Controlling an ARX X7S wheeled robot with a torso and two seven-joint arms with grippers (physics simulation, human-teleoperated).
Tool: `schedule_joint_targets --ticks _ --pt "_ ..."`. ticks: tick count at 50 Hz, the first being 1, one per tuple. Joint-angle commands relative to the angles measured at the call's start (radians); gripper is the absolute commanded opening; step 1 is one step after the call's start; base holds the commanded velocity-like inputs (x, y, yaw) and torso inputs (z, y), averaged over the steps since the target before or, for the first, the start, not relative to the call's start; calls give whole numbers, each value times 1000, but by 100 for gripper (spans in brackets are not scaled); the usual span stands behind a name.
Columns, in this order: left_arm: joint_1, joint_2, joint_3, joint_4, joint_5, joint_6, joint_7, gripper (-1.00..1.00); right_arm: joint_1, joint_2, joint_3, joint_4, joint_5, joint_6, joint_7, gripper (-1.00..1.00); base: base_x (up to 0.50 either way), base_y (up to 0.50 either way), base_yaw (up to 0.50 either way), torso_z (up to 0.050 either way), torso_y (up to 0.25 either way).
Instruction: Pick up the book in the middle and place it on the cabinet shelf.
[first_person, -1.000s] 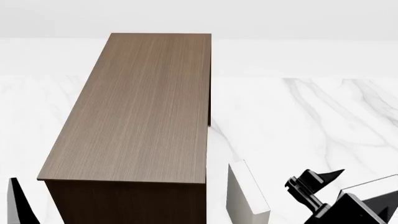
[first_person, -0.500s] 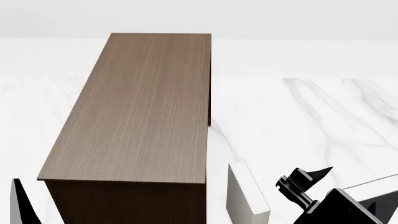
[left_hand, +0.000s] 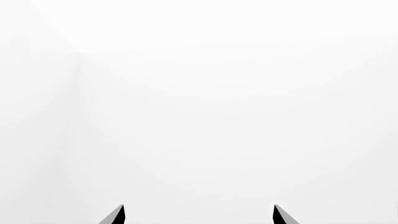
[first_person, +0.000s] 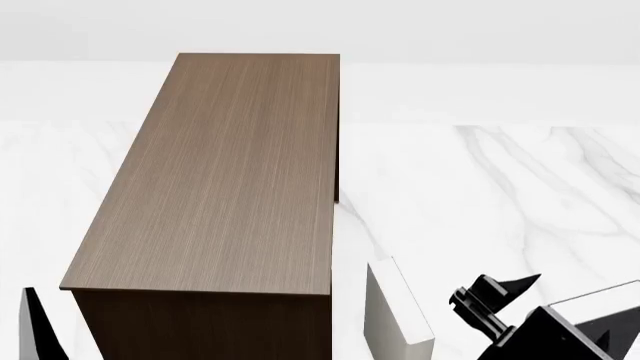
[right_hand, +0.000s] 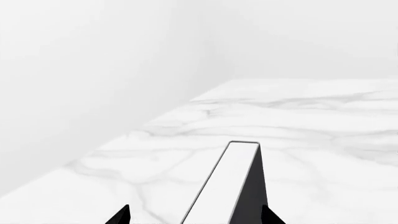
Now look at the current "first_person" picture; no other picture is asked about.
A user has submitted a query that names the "brown wooden cabinet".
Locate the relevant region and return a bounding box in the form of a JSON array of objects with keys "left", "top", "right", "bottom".
[{"left": 58, "top": 51, "right": 342, "bottom": 360}]

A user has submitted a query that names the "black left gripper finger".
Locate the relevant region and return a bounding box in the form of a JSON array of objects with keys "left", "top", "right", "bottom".
[{"left": 18, "top": 286, "right": 70, "bottom": 360}]

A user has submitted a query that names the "white flat box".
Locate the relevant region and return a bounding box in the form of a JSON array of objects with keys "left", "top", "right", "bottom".
[{"left": 364, "top": 255, "right": 436, "bottom": 360}]

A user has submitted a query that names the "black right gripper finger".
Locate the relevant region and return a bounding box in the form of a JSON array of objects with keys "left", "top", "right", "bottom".
[
  {"left": 448, "top": 287, "right": 517, "bottom": 343},
  {"left": 468, "top": 273, "right": 543, "bottom": 313}
]

